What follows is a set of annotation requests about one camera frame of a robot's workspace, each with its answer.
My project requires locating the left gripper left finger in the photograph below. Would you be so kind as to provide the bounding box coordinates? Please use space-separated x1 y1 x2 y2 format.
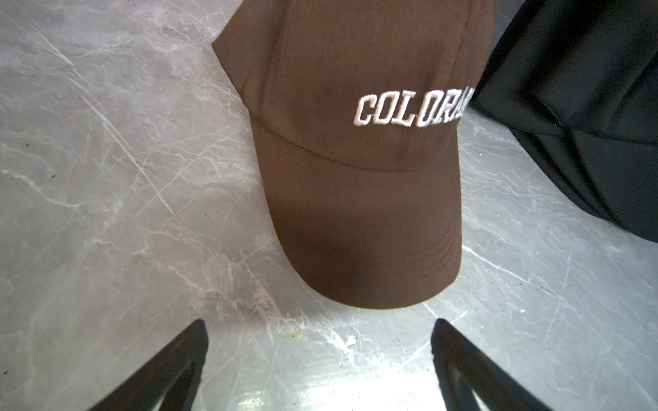
92 319 209 410

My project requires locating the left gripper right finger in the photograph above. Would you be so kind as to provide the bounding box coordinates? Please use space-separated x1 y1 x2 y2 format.
431 319 551 411

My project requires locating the brown Colorado cap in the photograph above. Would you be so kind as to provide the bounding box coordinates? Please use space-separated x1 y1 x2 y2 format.
212 0 498 309

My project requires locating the black R cap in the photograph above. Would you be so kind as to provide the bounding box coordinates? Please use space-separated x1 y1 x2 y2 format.
471 1 657 241

